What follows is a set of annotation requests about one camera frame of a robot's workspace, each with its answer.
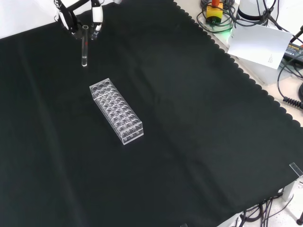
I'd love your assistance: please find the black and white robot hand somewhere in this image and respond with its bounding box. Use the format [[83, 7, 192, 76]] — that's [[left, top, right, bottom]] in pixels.
[[53, 0, 104, 40]]

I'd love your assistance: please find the clear glass test tube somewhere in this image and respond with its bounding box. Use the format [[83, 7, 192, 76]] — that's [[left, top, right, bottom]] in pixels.
[[81, 24, 90, 67]]

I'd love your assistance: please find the clear plastic test tube rack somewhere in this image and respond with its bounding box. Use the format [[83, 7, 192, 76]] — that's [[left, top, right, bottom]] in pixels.
[[89, 79, 145, 146]]

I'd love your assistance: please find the yellow stop button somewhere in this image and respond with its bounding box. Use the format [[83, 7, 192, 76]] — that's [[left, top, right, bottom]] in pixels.
[[205, 0, 224, 25]]

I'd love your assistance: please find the black bench cloth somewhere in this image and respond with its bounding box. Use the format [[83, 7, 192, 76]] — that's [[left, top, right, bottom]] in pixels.
[[0, 0, 303, 227]]

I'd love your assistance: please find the pale paper board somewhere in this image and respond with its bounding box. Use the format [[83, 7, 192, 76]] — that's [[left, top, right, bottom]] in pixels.
[[227, 23, 294, 70]]

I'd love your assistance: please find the pale grey case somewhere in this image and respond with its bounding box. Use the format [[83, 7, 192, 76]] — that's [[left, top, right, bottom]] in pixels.
[[236, 56, 285, 86]]

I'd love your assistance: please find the black power adapter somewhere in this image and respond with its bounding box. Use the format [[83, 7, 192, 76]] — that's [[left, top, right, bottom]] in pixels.
[[282, 42, 303, 62]]

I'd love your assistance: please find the small clear acrylic piece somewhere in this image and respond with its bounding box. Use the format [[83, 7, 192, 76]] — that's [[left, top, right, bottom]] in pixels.
[[289, 162, 303, 177]]

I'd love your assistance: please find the grey metal box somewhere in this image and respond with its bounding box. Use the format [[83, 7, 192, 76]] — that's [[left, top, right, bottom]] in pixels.
[[282, 179, 296, 202]]

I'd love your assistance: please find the black coiled cable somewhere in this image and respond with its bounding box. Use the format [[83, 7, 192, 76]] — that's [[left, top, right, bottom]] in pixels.
[[282, 95, 303, 109]]

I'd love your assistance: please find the black cable bundle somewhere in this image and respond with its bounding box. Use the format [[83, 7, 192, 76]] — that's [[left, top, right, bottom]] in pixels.
[[236, 196, 303, 227]]

